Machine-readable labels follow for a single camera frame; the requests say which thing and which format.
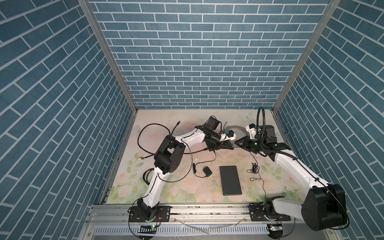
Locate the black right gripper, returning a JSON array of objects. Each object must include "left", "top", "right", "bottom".
[{"left": 234, "top": 135, "right": 266, "bottom": 153}]

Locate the long black ethernet cable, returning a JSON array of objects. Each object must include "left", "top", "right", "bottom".
[{"left": 181, "top": 146, "right": 209, "bottom": 156}]

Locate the black power adapter with cord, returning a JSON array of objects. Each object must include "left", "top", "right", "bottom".
[{"left": 192, "top": 152, "right": 217, "bottom": 178}]

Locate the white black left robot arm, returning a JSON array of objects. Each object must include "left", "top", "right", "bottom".
[{"left": 137, "top": 116, "right": 236, "bottom": 219}]

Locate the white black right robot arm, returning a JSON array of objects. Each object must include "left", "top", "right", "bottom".
[{"left": 235, "top": 124, "right": 350, "bottom": 231}]

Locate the large flat black box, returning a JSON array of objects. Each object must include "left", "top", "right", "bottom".
[{"left": 220, "top": 166, "right": 242, "bottom": 196}]

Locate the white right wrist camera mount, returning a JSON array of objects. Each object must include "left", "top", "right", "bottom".
[{"left": 246, "top": 124, "right": 259, "bottom": 140}]

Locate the thin black wire tangle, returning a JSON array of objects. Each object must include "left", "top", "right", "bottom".
[{"left": 246, "top": 162, "right": 268, "bottom": 202}]

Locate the black ethernet cable loop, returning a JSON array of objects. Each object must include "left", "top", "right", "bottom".
[{"left": 137, "top": 120, "right": 182, "bottom": 160}]

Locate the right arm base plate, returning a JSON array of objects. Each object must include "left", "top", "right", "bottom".
[{"left": 248, "top": 204, "right": 291, "bottom": 222}]

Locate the coiled black cable bundle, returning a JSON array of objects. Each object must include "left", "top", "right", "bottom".
[{"left": 142, "top": 167, "right": 155, "bottom": 185}]

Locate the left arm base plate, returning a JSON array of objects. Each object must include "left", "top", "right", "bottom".
[{"left": 129, "top": 206, "right": 171, "bottom": 223}]

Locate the aluminium front rail frame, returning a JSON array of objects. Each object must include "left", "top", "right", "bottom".
[{"left": 79, "top": 203, "right": 343, "bottom": 240}]

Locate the aluminium corner post right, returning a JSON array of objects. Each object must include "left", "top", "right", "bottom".
[{"left": 272, "top": 0, "right": 341, "bottom": 115}]

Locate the aluminium corner post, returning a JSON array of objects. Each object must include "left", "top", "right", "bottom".
[
  {"left": 78, "top": 0, "right": 138, "bottom": 114},
  {"left": 272, "top": 0, "right": 341, "bottom": 115}
]

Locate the aluminium corner post left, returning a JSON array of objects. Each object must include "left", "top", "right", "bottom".
[{"left": 78, "top": 0, "right": 138, "bottom": 114}]

